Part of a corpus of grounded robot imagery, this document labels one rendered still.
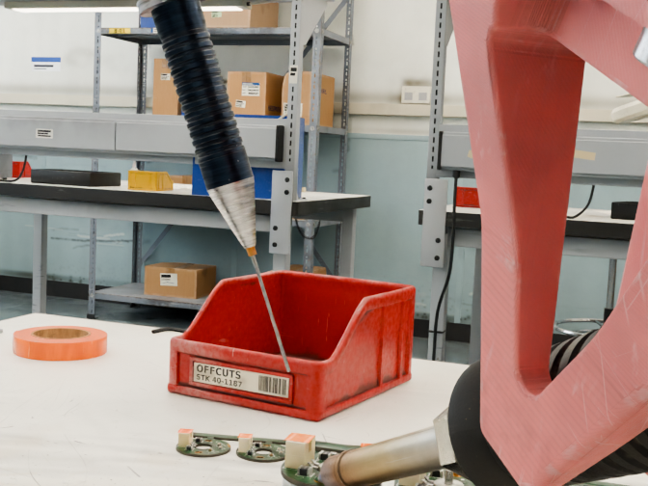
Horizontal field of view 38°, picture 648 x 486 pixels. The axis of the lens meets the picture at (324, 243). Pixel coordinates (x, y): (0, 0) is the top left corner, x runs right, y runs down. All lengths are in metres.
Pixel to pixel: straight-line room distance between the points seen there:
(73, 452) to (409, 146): 4.34
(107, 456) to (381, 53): 4.43
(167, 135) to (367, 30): 2.21
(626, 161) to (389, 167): 2.45
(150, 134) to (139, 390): 2.31
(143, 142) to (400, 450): 2.68
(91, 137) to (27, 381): 2.39
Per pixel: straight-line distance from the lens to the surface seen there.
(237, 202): 0.21
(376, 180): 4.78
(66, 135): 3.00
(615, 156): 2.45
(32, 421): 0.49
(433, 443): 0.17
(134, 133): 2.87
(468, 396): 0.15
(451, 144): 2.51
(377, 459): 0.19
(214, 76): 0.21
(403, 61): 4.78
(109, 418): 0.50
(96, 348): 0.63
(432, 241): 2.55
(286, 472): 0.23
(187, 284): 4.80
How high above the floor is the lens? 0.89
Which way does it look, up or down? 5 degrees down
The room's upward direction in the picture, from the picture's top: 3 degrees clockwise
